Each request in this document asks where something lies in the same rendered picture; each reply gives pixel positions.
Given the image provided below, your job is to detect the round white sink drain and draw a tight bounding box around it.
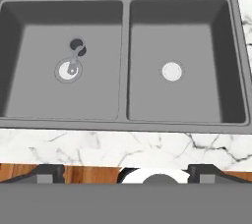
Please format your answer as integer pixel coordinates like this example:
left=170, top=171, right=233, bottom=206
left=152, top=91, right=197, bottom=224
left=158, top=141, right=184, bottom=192
left=159, top=59, right=185, bottom=84
left=53, top=57, right=84, bottom=84

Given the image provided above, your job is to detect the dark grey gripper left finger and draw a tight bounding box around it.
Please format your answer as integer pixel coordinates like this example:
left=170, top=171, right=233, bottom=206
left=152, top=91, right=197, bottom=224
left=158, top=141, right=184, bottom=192
left=0, top=164, right=66, bottom=185

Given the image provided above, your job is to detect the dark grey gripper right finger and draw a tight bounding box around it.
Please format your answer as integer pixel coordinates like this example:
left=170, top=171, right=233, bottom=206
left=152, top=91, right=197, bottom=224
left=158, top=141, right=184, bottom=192
left=187, top=163, right=252, bottom=185

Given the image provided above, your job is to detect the white and black round object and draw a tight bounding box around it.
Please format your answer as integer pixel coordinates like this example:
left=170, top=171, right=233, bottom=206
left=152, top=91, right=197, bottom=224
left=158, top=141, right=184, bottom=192
left=116, top=167, right=191, bottom=185

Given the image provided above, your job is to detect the dark grey double-basin sink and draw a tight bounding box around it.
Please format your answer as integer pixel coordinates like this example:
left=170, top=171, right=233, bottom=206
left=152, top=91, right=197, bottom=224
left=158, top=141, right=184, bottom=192
left=0, top=0, right=252, bottom=135

